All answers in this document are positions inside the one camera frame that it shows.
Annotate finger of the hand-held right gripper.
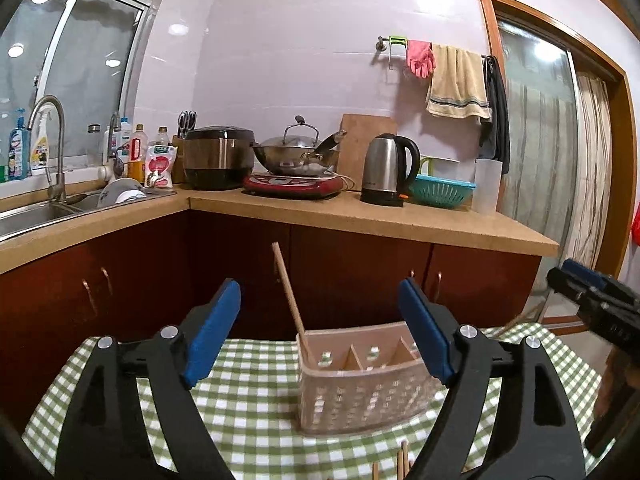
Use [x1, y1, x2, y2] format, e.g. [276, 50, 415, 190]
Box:
[562, 259, 640, 311]
[547, 269, 608, 313]

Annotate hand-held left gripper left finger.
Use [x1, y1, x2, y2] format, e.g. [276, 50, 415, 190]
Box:
[54, 278, 242, 480]

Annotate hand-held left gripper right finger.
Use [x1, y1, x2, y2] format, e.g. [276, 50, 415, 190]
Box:
[398, 278, 587, 480]

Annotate white plastic utensil holder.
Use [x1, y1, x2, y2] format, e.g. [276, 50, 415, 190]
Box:
[296, 320, 453, 436]

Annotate person's right hand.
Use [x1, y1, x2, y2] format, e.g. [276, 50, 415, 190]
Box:
[600, 347, 625, 403]

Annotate green checked tablecloth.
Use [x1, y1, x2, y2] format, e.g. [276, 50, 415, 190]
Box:
[22, 322, 601, 480]

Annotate red-brown kitchen cabinet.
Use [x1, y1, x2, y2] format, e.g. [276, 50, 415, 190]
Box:
[0, 209, 543, 433]

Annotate beige kitchen countertop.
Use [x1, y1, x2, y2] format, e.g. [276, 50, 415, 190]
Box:
[0, 186, 560, 276]

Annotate teal plastic colander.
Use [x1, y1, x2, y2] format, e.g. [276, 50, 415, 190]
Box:
[407, 174, 478, 209]

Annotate wood framed glass door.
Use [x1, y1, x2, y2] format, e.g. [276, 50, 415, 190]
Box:
[477, 0, 640, 335]

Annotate red induction cooker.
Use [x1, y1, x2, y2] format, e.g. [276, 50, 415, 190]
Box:
[242, 171, 344, 200]

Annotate steel electric kettle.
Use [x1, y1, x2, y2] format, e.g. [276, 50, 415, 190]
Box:
[360, 133, 422, 208]

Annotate green and white mug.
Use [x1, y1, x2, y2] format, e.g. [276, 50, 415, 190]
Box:
[418, 156, 461, 177]

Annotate white dishes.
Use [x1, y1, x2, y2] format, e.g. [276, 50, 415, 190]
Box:
[97, 177, 148, 208]

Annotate black rice cooker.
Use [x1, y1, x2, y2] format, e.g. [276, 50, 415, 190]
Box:
[182, 126, 257, 191]

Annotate red and white pouch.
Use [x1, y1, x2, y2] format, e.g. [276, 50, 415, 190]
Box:
[144, 144, 179, 189]

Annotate wooden knife block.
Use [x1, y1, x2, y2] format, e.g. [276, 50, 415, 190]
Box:
[171, 134, 187, 184]

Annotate steel wok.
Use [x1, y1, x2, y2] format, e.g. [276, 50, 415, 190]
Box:
[250, 130, 348, 177]

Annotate yellow cooking oil bottle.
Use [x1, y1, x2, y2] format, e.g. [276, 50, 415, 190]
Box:
[127, 124, 149, 184]

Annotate dark hanging cloth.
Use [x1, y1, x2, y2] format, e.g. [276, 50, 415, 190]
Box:
[477, 55, 511, 175]

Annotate steel wok lid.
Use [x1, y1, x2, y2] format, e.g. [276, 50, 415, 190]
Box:
[260, 115, 322, 151]

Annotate wooden cutting board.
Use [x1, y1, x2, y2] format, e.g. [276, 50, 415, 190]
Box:
[338, 113, 399, 187]

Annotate white bottle green label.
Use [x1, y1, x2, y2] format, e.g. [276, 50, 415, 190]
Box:
[116, 117, 133, 163]

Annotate small steel tap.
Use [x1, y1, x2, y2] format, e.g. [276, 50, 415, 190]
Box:
[106, 112, 127, 177]

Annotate steel sink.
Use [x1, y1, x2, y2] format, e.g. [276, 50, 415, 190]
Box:
[0, 189, 178, 241]

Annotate tall steel faucet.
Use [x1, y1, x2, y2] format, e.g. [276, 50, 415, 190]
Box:
[27, 95, 69, 204]

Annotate beige striped towel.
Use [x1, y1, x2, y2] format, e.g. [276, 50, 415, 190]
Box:
[425, 44, 493, 121]

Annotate white spray bottle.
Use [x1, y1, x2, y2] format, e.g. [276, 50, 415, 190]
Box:
[29, 110, 51, 171]

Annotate blue detergent bottle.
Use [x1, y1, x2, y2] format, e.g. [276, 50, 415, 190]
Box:
[7, 109, 30, 181]

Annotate pink rubber gloves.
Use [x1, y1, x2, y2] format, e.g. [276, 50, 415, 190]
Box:
[405, 40, 436, 80]

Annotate sliding glass window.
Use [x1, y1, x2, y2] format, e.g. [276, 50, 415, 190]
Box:
[0, 0, 167, 172]

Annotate black handled scissors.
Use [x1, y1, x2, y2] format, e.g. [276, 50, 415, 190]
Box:
[177, 110, 198, 140]

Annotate metal towel rail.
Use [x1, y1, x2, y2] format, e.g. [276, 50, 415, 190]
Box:
[375, 35, 495, 69]

